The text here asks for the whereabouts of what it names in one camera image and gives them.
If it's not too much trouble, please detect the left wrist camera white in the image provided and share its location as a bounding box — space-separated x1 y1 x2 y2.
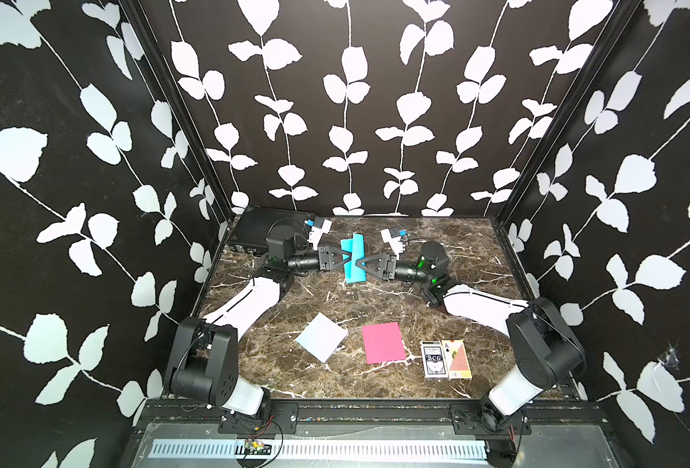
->
306 216 332 251

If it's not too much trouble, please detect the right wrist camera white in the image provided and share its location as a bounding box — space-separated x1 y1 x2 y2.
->
380 227 409 259

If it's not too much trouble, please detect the small circuit board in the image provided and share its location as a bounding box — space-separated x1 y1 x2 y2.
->
237 440 273 457

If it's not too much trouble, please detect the blue square paper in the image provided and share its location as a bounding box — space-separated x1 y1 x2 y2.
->
340 233 366 284

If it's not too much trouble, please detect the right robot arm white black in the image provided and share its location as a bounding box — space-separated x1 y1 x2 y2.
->
356 241 586 425

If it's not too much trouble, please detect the white square paper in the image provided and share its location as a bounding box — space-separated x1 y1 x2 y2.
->
295 313 348 363

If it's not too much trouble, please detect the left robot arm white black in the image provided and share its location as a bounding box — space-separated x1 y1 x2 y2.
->
163 218 352 419

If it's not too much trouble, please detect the red playing card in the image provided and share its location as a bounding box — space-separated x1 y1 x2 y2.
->
442 340 473 379

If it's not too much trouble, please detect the black front rail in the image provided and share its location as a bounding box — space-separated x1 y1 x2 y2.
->
135 399 607 439

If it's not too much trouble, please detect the white slotted cable duct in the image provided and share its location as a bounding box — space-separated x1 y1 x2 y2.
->
147 439 488 463

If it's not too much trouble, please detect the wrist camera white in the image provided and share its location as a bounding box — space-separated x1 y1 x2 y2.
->
380 227 409 259
306 216 332 251

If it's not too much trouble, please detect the playing card deck box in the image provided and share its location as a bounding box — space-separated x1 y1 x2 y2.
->
421 341 448 379

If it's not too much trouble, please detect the black case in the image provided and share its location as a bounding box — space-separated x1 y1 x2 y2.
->
227 206 316 257

